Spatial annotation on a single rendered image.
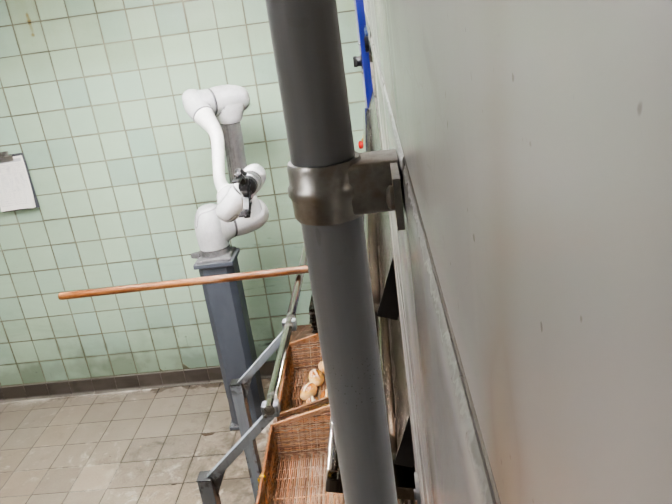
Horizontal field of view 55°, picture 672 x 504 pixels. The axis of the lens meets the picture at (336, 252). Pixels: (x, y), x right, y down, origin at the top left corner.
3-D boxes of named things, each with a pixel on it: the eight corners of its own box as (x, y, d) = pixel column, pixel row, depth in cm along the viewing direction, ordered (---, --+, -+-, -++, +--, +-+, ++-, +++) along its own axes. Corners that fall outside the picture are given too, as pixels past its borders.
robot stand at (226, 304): (235, 409, 380) (201, 251, 344) (270, 405, 378) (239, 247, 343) (229, 430, 361) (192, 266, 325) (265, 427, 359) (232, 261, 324)
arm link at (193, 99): (192, 105, 294) (219, 100, 301) (175, 84, 303) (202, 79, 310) (192, 129, 303) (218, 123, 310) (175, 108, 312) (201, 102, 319)
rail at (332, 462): (348, 184, 270) (353, 185, 270) (326, 480, 103) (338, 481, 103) (348, 179, 269) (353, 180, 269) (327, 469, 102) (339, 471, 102)
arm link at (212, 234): (194, 247, 335) (185, 207, 327) (225, 237, 344) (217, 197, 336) (206, 254, 322) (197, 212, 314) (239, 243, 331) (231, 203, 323)
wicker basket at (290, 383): (395, 360, 297) (389, 306, 287) (406, 437, 244) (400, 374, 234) (291, 371, 299) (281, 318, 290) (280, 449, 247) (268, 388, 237)
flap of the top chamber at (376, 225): (373, 114, 259) (385, 64, 252) (394, 318, 93) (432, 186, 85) (362, 112, 259) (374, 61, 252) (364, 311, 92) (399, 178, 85)
